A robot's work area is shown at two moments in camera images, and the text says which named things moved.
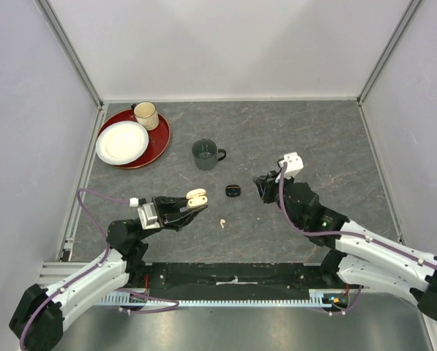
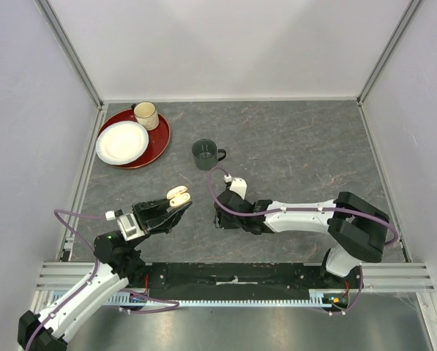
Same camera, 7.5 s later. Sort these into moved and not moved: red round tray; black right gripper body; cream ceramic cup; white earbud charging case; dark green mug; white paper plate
Moved: black right gripper body; white earbud charging case
Not moved: dark green mug; white paper plate; red round tray; cream ceramic cup
